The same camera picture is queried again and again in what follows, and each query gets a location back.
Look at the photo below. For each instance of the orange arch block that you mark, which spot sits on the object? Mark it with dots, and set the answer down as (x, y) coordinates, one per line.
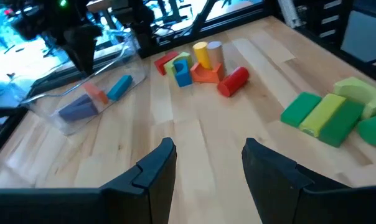
(206, 77)

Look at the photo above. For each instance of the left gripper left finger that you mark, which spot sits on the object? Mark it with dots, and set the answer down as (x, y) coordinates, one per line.
(82, 205)

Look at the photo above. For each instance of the light green rectangular block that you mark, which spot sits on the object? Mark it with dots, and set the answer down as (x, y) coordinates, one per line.
(320, 115)

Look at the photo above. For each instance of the black drawer cabinet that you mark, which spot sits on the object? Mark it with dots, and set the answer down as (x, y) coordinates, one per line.
(309, 28)

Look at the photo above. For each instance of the green cylinder block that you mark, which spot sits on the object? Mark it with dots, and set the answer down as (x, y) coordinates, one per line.
(374, 130)

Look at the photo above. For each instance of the red cylinder block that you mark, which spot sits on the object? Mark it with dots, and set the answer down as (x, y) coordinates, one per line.
(233, 82)

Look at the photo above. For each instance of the long blue rectangular block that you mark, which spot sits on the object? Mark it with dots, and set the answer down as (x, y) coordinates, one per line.
(119, 88)

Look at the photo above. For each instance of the clear plastic bin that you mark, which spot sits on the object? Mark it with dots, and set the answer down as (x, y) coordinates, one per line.
(45, 109)

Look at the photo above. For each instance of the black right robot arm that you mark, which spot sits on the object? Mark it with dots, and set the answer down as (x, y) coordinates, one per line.
(141, 31)

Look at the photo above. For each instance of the blue arch block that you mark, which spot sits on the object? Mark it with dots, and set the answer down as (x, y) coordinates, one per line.
(183, 79)

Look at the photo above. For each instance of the natural wood cylinder block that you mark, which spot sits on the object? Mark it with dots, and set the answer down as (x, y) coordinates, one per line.
(216, 53)

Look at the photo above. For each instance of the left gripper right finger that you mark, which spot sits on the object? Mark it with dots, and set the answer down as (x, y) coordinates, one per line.
(315, 205)

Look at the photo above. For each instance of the dark grey panel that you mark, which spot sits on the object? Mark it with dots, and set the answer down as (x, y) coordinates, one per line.
(365, 37)

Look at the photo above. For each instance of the purple rectangular block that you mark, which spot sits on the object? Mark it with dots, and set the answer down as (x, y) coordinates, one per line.
(79, 113)
(80, 100)

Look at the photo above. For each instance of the yellow cylinder block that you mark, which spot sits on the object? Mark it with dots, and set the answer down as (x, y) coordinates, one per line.
(202, 54)

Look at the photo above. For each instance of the silver aluminium extrusion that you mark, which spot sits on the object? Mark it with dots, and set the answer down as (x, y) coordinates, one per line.
(289, 12)

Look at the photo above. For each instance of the red rectangular block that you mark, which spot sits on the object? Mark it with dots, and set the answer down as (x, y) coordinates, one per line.
(163, 63)

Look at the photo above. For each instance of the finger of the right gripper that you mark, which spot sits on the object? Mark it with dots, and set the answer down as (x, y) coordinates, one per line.
(75, 46)
(91, 46)

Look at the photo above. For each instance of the light green arch block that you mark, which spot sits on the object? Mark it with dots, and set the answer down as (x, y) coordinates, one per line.
(183, 56)
(356, 90)

